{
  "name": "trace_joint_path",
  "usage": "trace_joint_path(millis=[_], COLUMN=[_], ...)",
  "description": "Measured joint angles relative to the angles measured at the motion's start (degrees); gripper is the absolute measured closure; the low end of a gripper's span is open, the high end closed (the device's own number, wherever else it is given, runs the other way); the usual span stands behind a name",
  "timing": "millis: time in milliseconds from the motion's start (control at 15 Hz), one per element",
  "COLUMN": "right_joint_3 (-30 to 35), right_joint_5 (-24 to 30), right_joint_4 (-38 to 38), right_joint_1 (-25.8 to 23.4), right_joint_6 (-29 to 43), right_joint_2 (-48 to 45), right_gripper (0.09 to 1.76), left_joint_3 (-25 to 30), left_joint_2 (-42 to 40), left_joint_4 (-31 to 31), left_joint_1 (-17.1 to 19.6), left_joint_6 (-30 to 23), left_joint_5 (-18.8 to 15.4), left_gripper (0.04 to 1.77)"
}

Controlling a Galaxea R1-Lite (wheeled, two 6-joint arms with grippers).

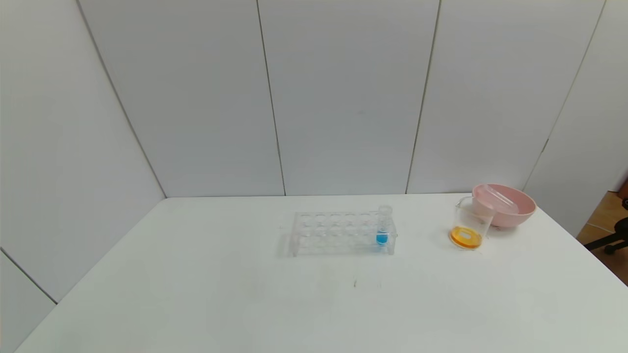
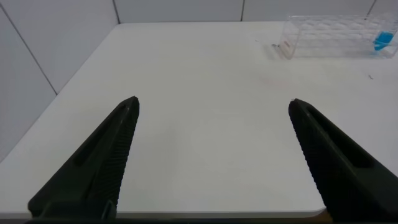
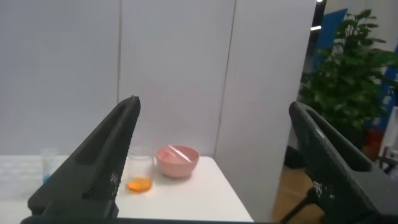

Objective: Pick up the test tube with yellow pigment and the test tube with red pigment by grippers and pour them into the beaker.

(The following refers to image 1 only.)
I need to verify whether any test tube with yellow pigment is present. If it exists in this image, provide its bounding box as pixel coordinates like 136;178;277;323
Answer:
484;185;520;210

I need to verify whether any test tube with red pigment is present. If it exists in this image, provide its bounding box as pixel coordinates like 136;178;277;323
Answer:
483;195;518;215

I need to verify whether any test tube with blue pigment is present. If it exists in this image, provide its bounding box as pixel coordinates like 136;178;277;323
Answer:
376;205;393;246

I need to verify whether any pink plastic bowl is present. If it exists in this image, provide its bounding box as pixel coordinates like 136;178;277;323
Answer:
471;183;537;228

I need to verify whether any clear glass beaker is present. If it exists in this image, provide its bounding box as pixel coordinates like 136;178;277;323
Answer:
449;196;497;251

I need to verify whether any black office chair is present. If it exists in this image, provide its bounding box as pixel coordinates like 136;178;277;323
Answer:
584;196;628;255

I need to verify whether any clear acrylic test tube rack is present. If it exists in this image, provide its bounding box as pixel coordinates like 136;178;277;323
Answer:
289;210;398;256

